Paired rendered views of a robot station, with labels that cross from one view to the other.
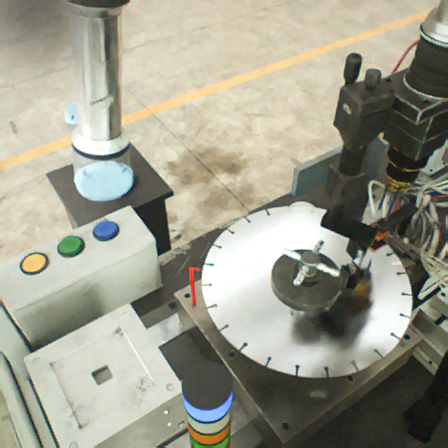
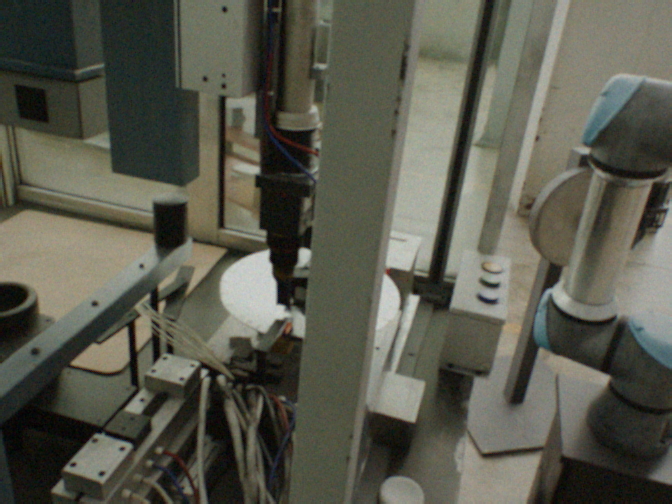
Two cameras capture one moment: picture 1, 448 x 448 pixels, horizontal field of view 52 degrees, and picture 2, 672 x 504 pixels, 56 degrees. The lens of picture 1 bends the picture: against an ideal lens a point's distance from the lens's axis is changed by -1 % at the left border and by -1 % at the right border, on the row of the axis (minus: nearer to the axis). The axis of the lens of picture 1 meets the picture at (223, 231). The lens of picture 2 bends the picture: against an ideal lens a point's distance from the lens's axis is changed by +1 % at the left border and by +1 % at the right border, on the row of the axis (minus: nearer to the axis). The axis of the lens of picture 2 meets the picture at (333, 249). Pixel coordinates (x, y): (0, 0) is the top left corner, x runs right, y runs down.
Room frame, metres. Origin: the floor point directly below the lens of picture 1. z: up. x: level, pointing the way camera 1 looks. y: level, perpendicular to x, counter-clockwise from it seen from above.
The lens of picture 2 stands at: (1.20, -0.78, 1.55)
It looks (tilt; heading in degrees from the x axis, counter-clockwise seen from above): 27 degrees down; 138
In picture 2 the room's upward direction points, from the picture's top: 6 degrees clockwise
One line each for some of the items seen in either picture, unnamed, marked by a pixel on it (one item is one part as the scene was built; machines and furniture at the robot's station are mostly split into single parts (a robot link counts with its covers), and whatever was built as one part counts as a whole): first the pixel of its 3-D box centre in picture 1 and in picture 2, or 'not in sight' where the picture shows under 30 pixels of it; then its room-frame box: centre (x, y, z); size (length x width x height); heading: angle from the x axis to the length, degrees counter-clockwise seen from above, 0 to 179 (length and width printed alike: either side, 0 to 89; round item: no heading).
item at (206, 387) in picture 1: (207, 391); not in sight; (0.17, 0.01, 1.14); 0.05 x 0.04 x 0.03; 34
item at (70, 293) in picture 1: (83, 276); (476, 309); (0.54, 0.27, 0.82); 0.28 x 0.11 x 0.15; 124
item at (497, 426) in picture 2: not in sight; (544, 289); (0.28, 1.06, 0.50); 0.50 x 0.50 x 1.00; 64
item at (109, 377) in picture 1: (111, 394); (373, 273); (0.30, 0.18, 0.82); 0.18 x 0.18 x 0.15; 34
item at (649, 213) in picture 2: not in sight; (643, 202); (0.65, 0.66, 1.05); 0.09 x 0.08 x 0.12; 74
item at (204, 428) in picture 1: (208, 405); not in sight; (0.17, 0.01, 1.11); 0.05 x 0.04 x 0.03; 34
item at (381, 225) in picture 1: (389, 230); (271, 349); (0.55, -0.29, 0.95); 0.10 x 0.03 x 0.07; 124
